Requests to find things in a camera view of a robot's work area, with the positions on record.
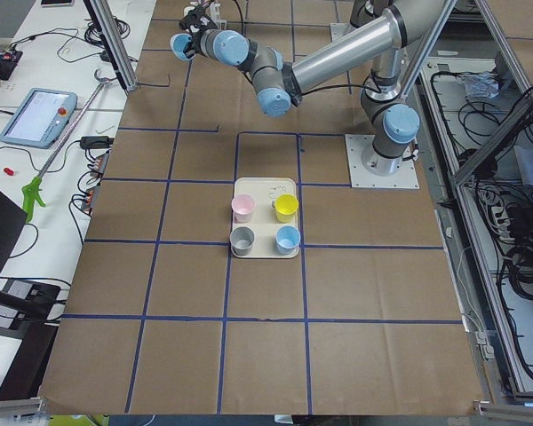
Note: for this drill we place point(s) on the light blue cup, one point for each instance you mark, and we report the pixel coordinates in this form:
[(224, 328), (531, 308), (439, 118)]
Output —
[(182, 46)]

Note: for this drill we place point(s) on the light blue cup tray corner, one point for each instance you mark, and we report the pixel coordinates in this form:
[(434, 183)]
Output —
[(287, 239)]

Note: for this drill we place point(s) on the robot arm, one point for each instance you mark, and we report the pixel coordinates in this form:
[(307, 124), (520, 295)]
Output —
[(397, 40)]

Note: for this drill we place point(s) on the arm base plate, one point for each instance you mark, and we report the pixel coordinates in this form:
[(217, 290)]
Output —
[(368, 170), (339, 30)]

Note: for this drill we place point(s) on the grey cup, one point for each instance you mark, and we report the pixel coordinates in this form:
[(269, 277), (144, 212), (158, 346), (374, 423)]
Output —
[(242, 240)]

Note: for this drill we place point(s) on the pink cup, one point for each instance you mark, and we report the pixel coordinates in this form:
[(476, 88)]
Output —
[(243, 206)]

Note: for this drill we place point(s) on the aluminium frame post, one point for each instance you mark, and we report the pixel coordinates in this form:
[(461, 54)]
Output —
[(104, 21)]

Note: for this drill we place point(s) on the yellow cup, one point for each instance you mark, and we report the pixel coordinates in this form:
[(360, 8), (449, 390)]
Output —
[(286, 206)]

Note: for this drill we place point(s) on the white wire cup rack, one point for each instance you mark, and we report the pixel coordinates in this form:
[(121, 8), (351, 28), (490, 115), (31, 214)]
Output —
[(217, 13)]

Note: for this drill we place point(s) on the teach pendant tablet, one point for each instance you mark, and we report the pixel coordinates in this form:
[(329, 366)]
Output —
[(40, 118)]

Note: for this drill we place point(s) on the green handled reach grabber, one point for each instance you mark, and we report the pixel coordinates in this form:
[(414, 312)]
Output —
[(31, 191)]

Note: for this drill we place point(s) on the black power adapter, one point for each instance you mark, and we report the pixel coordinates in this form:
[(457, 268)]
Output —
[(95, 142)]

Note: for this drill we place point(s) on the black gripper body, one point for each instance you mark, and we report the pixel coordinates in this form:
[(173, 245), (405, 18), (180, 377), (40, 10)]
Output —
[(196, 41)]

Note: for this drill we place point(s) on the cream plastic tray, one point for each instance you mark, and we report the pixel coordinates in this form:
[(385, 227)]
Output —
[(264, 191)]

